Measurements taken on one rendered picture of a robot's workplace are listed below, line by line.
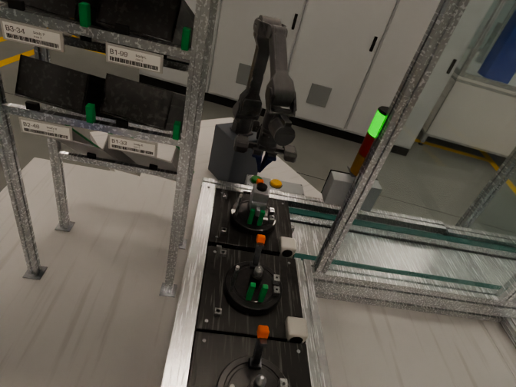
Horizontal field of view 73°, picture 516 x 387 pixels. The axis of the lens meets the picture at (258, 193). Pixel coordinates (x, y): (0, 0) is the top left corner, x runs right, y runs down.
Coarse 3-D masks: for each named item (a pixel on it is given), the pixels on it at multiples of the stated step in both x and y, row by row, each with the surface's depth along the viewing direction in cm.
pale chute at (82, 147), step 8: (72, 128) 85; (80, 136) 90; (64, 144) 84; (72, 144) 81; (80, 144) 78; (88, 144) 95; (104, 144) 77; (80, 152) 90; (96, 152) 82; (104, 152) 79; (112, 152) 82; (120, 152) 86; (120, 160) 87; (128, 160) 93; (112, 168) 104
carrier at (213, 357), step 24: (216, 336) 72; (240, 336) 73; (192, 360) 67; (216, 360) 68; (240, 360) 67; (264, 360) 68; (288, 360) 71; (192, 384) 63; (216, 384) 64; (240, 384) 63; (264, 384) 59; (288, 384) 66
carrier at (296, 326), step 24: (216, 264) 87; (240, 264) 86; (264, 264) 91; (288, 264) 92; (216, 288) 81; (240, 288) 80; (264, 288) 76; (288, 288) 86; (240, 312) 78; (264, 312) 78; (288, 312) 81; (288, 336) 75
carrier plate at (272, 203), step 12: (216, 192) 110; (228, 192) 111; (216, 204) 105; (228, 204) 107; (276, 204) 112; (288, 204) 114; (216, 216) 101; (228, 216) 102; (276, 216) 108; (288, 216) 109; (216, 228) 97; (228, 228) 98; (276, 228) 103; (288, 228) 104; (216, 240) 93; (228, 240) 94; (240, 240) 95; (252, 240) 96; (276, 240) 99; (264, 252) 95; (276, 252) 95
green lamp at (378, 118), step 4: (376, 112) 72; (376, 116) 72; (380, 116) 71; (384, 116) 70; (372, 120) 73; (376, 120) 72; (380, 120) 71; (372, 124) 73; (376, 124) 72; (380, 124) 71; (372, 128) 73; (376, 128) 72; (372, 132) 73; (376, 132) 72; (372, 136) 73
